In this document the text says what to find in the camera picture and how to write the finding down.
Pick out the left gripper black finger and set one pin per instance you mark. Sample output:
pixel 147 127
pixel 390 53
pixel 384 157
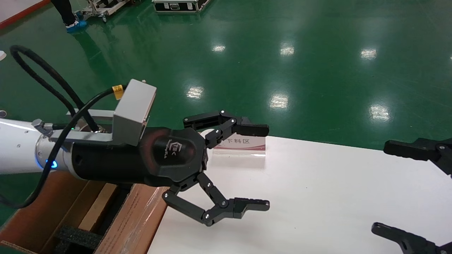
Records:
pixel 254 129
pixel 226 210

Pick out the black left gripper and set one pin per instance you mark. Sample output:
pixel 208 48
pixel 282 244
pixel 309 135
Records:
pixel 113 164

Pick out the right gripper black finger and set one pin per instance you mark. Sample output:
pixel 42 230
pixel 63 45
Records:
pixel 409 241
pixel 423 150

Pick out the small cardboard box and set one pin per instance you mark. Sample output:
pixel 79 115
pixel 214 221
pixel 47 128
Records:
pixel 99 208

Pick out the large open cardboard box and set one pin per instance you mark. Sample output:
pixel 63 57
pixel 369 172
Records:
pixel 137 215

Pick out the acrylic sign with Chinese text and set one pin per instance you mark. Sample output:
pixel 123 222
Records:
pixel 243 144

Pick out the black foam block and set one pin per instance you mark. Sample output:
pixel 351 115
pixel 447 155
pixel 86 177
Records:
pixel 79 237

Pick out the black aluminium flight case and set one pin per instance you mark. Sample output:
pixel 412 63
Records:
pixel 176 6

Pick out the small white object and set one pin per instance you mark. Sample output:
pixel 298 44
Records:
pixel 2 55

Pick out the white metal wheeled cart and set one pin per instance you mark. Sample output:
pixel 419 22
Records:
pixel 106 7

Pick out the person in black trousers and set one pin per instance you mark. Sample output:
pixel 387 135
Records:
pixel 67 10

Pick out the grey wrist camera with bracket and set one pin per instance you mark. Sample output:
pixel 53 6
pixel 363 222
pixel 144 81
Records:
pixel 134 109

